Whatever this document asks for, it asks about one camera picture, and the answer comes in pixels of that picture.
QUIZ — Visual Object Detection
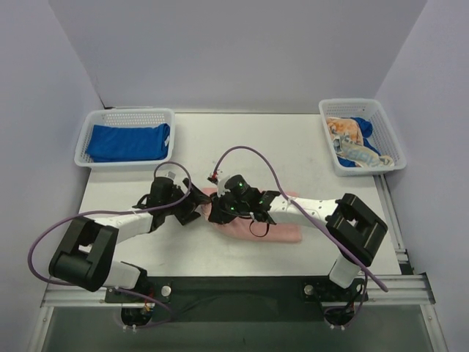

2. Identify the orange patterned towel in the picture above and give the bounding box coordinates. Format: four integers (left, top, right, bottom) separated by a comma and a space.
325, 117, 394, 168

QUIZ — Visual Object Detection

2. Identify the aluminium frame rail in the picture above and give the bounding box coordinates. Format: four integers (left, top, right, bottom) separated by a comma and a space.
41, 176, 448, 351

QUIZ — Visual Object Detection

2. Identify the pink towel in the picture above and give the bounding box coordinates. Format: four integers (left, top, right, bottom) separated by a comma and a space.
197, 187, 303, 243

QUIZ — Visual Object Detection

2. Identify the white plastic basket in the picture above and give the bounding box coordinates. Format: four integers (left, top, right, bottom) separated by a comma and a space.
74, 108, 176, 169
319, 98, 407, 177

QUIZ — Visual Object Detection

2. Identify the white left plastic basket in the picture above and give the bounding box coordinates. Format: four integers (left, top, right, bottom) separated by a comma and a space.
74, 108, 176, 169

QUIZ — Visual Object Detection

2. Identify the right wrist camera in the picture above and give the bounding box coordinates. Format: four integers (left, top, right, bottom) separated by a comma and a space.
207, 175, 231, 198

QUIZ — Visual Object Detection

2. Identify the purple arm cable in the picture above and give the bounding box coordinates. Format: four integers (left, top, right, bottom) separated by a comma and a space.
214, 145, 389, 329
28, 161, 193, 329

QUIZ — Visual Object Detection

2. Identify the white right plastic basket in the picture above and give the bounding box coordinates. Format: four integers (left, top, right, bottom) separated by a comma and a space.
319, 98, 407, 177

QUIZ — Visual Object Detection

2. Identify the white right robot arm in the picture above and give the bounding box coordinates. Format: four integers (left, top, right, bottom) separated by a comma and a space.
208, 175, 388, 289

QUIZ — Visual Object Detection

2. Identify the blue towel in right basket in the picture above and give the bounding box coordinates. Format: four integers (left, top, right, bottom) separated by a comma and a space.
337, 117, 380, 168

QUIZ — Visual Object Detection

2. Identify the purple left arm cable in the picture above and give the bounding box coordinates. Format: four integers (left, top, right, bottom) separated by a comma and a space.
28, 161, 193, 329

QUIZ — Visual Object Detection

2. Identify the folded blue towel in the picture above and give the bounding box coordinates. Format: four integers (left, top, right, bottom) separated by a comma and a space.
86, 123, 171, 162

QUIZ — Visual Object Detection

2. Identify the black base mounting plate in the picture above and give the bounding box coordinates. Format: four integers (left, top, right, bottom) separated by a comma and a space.
105, 276, 369, 327

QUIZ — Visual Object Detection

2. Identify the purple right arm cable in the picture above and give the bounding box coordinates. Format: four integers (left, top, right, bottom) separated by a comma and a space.
214, 145, 389, 329

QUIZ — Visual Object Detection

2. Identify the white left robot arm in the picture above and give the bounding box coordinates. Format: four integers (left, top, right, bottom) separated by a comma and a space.
48, 176, 210, 294

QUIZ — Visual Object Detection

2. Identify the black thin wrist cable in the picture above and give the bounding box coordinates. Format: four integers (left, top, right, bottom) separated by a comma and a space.
248, 212, 274, 238

